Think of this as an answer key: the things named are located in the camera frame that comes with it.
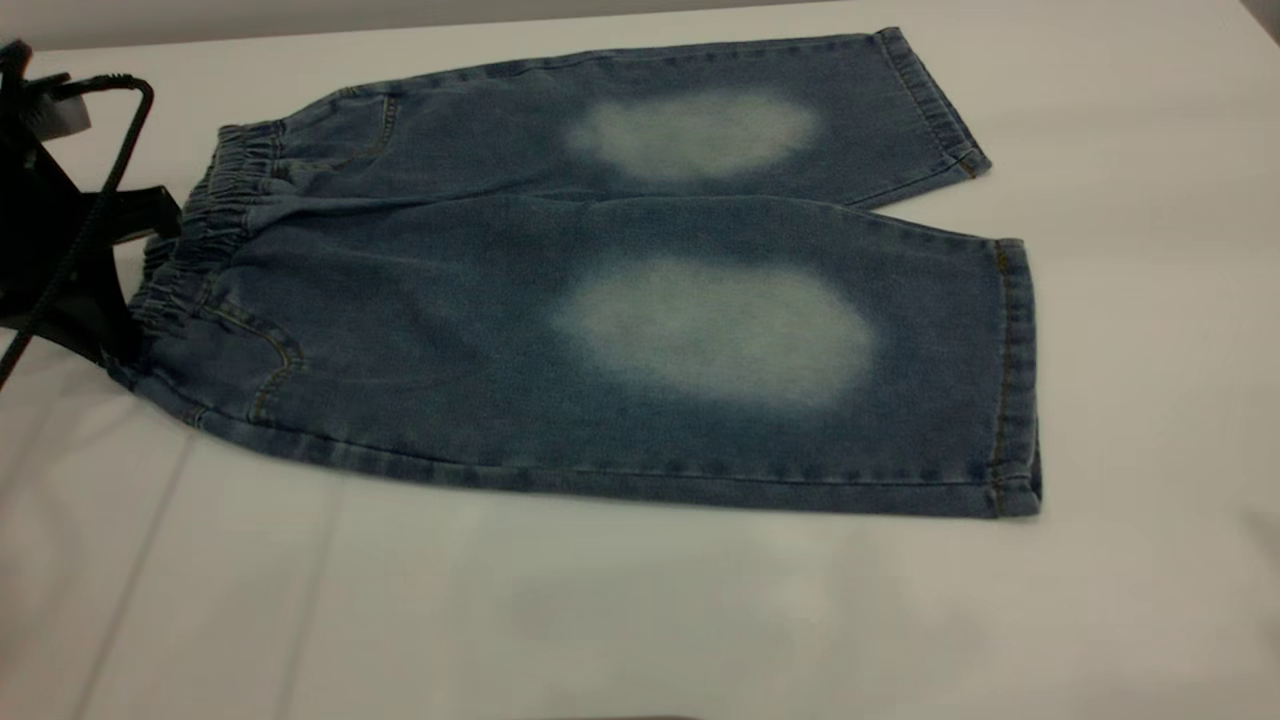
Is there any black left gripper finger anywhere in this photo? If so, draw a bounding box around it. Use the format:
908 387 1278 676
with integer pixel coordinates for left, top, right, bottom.
40 290 144 370
100 185 184 244

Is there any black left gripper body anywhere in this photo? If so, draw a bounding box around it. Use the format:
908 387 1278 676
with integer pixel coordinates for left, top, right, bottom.
0 138 133 329

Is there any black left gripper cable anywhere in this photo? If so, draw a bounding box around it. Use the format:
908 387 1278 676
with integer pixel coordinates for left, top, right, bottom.
0 72 157 391

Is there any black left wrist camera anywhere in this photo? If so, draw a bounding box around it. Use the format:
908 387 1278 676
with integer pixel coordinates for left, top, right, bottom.
0 40 93 141

